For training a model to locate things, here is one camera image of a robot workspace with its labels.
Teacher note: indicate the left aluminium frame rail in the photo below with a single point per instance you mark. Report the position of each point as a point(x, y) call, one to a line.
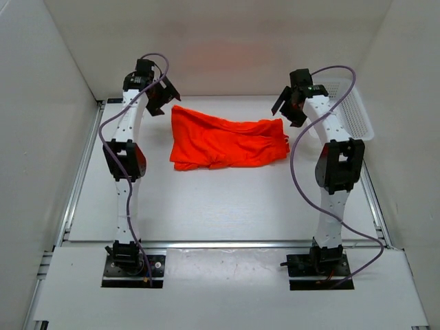
point(64, 221)

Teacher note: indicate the right aluminium frame rail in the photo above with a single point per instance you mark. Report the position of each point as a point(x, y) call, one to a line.
point(387, 291)

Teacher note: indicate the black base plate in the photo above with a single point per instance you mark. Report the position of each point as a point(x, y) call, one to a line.
point(303, 276)
point(115, 275)

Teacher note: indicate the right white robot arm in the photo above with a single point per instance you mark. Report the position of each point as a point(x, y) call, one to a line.
point(338, 167)

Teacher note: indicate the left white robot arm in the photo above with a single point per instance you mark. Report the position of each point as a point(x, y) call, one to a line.
point(147, 88)

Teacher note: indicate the aluminium frame rail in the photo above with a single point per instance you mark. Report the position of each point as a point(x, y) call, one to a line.
point(64, 221)
point(387, 291)

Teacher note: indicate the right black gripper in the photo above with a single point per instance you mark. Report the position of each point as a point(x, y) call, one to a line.
point(297, 119)

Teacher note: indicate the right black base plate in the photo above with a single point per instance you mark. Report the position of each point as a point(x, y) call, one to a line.
point(303, 276)

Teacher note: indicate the front aluminium rail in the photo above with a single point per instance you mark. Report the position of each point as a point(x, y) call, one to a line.
point(227, 244)

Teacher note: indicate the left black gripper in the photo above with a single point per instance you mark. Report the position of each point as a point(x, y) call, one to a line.
point(154, 106)

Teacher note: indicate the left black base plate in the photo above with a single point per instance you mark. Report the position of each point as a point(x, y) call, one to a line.
point(115, 275)

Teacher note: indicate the white plastic basket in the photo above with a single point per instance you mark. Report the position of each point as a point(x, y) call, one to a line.
point(351, 112)

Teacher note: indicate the orange shorts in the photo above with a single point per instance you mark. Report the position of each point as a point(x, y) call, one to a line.
point(206, 141)

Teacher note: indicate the black label sticker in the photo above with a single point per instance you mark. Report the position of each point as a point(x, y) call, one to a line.
point(114, 100)

